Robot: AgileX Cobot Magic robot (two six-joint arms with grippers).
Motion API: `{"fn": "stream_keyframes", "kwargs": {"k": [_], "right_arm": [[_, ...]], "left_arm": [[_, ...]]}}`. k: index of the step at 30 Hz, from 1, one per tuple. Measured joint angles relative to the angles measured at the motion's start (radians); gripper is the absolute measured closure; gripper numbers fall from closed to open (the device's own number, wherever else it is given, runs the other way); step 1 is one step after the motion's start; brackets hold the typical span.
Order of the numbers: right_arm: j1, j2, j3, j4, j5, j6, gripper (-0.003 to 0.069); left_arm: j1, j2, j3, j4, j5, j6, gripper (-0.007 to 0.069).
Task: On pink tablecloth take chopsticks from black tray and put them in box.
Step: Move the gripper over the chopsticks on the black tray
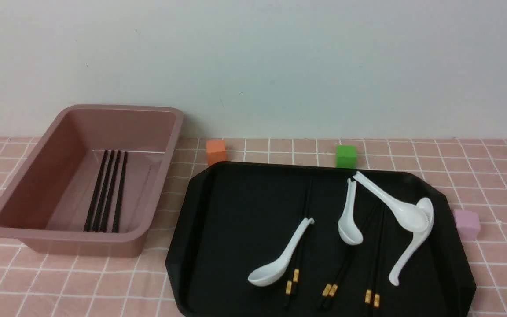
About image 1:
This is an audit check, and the orange cube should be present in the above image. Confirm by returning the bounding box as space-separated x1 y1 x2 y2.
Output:
206 139 227 166

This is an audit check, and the black plastic tray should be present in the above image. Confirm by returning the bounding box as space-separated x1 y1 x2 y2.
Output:
165 162 477 317

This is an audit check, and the green cube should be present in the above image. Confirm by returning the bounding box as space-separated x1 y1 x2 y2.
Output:
336 145 358 169

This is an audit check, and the white ceramic spoon middle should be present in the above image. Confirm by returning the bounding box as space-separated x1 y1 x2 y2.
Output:
338 178 364 246

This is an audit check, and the white ceramic spoon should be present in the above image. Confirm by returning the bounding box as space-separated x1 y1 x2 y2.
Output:
338 178 364 246
353 171 433 233
388 197 434 286
247 218 315 287

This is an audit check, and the white ceramic spoon left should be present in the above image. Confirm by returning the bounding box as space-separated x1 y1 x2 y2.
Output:
247 218 315 287

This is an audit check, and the black chopstick in bin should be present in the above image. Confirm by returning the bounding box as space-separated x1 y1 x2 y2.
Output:
111 152 128 233
83 150 109 232
98 151 121 232
91 150 115 232

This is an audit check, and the white ceramic spoon upper right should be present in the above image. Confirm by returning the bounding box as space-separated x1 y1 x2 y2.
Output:
353 171 433 233

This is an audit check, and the white ceramic spoon lower right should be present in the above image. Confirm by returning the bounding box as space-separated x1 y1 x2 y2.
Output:
388 197 434 286

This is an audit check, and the pink plastic bin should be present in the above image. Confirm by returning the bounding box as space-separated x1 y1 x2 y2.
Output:
0 105 184 257

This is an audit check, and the pink cube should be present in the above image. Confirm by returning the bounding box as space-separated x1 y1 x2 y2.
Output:
453 209 481 241

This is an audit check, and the pink checkered tablecloth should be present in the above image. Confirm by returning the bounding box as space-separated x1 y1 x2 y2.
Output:
0 137 507 317

